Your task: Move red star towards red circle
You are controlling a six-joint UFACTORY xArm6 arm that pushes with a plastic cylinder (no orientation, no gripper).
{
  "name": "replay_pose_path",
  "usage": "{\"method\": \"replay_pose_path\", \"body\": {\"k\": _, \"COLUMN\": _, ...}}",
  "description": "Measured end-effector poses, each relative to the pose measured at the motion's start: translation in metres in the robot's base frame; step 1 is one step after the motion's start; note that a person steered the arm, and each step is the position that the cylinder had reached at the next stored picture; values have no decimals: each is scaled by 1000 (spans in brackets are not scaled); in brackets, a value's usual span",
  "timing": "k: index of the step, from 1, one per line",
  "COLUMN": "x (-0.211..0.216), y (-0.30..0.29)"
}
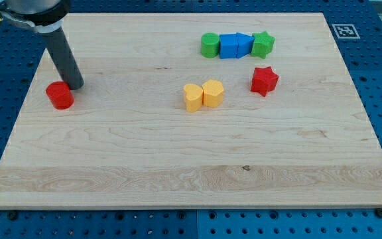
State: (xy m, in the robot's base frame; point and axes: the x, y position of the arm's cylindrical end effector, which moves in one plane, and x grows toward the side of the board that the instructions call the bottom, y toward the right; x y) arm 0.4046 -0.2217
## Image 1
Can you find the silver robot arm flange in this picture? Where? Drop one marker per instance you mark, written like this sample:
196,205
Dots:
39,16

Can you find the red star block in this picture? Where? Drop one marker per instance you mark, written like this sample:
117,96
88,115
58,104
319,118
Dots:
264,80

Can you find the green star block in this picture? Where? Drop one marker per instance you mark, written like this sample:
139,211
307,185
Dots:
262,45

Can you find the wooden board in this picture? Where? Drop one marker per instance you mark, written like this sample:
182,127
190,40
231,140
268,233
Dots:
129,143

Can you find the yellow heart block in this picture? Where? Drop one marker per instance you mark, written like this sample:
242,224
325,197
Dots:
193,97

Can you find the yellow hexagon block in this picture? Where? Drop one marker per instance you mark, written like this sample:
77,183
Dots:
213,93

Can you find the green cylinder block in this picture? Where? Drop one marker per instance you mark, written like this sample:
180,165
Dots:
209,45

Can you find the blue cube block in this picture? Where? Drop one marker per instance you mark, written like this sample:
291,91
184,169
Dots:
228,46

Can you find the blue triangle block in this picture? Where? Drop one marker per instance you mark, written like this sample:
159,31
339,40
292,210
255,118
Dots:
245,44

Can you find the red cylinder block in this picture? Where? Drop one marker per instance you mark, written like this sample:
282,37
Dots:
60,95

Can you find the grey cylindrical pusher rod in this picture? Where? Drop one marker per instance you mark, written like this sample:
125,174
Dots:
61,54

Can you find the white fiducial marker tag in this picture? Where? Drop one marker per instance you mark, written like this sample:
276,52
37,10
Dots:
345,31

